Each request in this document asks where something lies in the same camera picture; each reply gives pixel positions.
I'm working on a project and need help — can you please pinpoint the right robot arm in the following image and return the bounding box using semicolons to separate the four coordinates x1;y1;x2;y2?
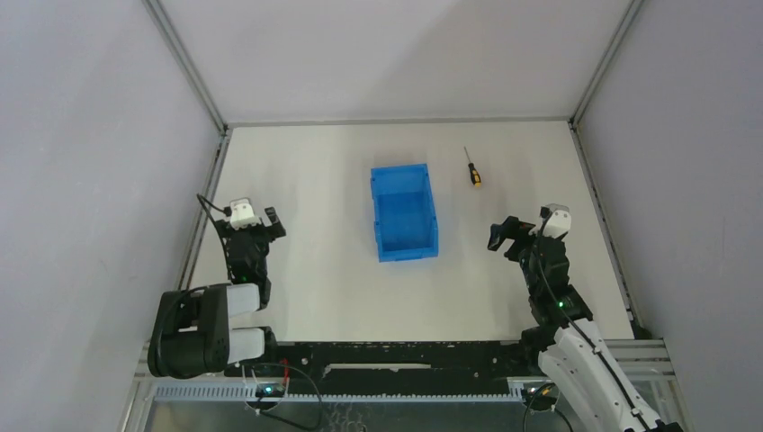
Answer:
487;205;682;431

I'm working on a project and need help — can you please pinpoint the left control board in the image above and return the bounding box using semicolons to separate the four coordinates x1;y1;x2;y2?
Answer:
255;383;286;399

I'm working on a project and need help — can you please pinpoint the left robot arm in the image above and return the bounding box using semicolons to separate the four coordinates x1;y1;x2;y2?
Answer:
147;200;286;379

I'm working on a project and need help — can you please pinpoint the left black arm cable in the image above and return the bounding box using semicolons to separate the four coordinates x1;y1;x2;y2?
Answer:
196;193;234;282

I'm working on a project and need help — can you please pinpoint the black yellow screwdriver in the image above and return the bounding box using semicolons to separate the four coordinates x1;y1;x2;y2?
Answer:
463;147;481;187

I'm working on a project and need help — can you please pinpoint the right control board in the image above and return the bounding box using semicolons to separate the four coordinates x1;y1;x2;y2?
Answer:
522;385;558;412

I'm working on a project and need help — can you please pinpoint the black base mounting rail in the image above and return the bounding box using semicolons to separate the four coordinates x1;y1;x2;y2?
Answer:
223;341;539;396

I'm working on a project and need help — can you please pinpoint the right aluminium frame rail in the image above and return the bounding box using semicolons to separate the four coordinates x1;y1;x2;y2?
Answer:
567;121;641;339

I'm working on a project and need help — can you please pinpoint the blue plastic bin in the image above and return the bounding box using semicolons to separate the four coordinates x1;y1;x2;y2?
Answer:
370;164;439;263

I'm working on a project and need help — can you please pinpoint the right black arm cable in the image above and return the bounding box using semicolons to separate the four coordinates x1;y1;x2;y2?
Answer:
533;220;651;430

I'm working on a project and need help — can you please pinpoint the aluminium frame rail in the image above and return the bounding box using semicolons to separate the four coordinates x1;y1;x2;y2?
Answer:
175;129;232;291
567;121;641;339

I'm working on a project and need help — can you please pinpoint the control board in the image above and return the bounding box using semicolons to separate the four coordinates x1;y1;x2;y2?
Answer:
522;385;558;412
255;383;286;399

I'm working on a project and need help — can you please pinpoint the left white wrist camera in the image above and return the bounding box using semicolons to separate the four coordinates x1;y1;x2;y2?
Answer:
229;197;262;230

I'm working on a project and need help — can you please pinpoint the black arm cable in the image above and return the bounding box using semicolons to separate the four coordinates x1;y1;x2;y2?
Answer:
533;220;651;430
196;193;234;282

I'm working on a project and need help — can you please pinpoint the white slotted cable duct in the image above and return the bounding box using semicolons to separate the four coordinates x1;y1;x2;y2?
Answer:
153;381;525;403

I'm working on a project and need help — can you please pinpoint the left aluminium frame rail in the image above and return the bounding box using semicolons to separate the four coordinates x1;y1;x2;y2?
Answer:
175;129;232;291

